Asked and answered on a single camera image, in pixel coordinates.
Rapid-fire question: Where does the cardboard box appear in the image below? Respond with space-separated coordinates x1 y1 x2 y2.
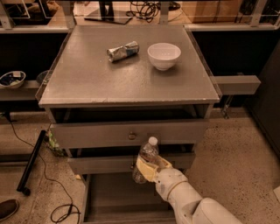
181 0 242 24

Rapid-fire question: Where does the clear plastic water bottle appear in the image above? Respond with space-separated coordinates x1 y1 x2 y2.
132 136 158 184

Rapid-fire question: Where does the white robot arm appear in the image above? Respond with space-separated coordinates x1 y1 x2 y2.
136 156 242 224

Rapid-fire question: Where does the grey side shelf left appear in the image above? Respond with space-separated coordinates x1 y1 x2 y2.
0 80 40 101

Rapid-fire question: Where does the grey side shelf right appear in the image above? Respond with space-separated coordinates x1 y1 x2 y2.
212 75 261 95

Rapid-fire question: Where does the black cable bundle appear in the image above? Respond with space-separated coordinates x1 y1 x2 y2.
125 1 181 24

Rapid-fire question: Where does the grey top drawer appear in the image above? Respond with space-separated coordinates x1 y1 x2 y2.
51 119 208 149

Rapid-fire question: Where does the black floor cable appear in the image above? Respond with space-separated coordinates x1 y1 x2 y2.
3 112 81 224

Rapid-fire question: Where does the white ceramic bowl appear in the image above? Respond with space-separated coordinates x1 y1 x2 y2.
147 43 181 71

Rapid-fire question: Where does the grey drawer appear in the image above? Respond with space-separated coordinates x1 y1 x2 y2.
67 153 195 175
80 172 176 224
51 119 208 149

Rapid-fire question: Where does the grey middle drawer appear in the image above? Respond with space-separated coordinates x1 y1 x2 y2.
67 153 195 175

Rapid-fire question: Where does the black monitor stand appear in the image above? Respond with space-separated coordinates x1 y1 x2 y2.
84 1 132 25

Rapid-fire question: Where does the dark shoe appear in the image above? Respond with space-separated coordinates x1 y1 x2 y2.
0 199 19 221

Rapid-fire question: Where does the crushed silver can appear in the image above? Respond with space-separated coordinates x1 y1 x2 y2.
107 41 139 62

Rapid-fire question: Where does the grey side shelf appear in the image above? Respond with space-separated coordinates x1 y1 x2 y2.
212 75 261 95
0 80 40 101

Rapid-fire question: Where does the black bar on floor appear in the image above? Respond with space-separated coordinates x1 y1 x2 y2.
17 130 46 196

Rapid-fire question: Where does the grey drawer cabinet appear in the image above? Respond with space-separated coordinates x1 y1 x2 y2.
34 24 223 224

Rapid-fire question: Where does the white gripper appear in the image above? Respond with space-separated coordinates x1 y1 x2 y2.
136 156 188 201

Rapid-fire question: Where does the grey bottom drawer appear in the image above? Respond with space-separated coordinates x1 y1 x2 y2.
80 172 176 224

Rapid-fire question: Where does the green crumpled packet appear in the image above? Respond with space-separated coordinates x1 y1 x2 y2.
47 130 65 157

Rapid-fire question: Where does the bowl with dark contents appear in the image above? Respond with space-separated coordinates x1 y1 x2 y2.
0 71 26 88

